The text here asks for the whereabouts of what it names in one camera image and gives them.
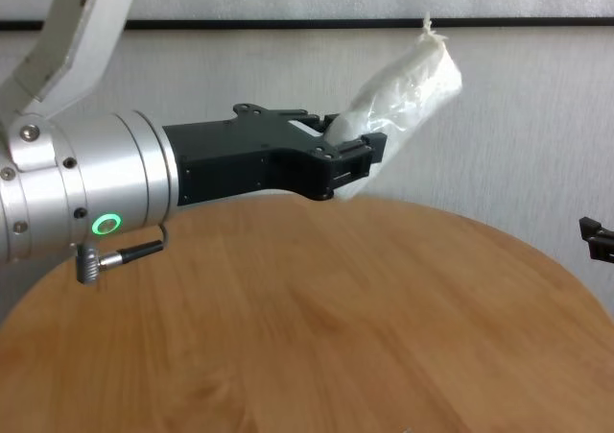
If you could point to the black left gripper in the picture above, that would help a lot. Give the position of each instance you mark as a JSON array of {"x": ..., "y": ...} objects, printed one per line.
[{"x": 230, "y": 159}]

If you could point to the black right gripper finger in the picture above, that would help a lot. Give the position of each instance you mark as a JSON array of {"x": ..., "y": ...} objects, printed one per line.
[{"x": 602, "y": 246}]

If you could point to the white plastic-wrapped sandbag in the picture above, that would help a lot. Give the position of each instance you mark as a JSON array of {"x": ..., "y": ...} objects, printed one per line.
[{"x": 408, "y": 92}]

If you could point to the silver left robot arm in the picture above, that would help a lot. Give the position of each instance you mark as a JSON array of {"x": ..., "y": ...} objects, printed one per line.
[{"x": 96, "y": 174}]

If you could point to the black wall trim strip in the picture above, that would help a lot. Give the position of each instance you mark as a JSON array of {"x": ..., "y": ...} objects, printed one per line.
[{"x": 288, "y": 24}]

